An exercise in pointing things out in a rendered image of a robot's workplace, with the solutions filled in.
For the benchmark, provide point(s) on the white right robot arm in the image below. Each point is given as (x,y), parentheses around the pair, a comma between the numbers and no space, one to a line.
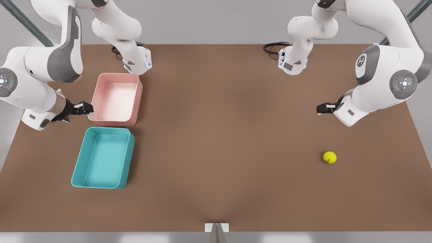
(37,64)

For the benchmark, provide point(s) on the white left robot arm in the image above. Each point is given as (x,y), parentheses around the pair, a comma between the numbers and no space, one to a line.
(384,72)

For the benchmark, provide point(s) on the silver frame post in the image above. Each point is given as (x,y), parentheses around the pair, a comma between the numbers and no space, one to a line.
(25,22)
(406,20)
(217,233)

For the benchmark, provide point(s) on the teal plastic bin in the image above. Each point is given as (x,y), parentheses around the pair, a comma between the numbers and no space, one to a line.
(103,158)

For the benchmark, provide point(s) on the pink plastic bin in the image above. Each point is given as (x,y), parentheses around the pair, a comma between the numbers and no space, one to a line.
(117,99)

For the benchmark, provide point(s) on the yellow tennis ball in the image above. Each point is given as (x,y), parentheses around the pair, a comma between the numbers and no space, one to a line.
(329,157)

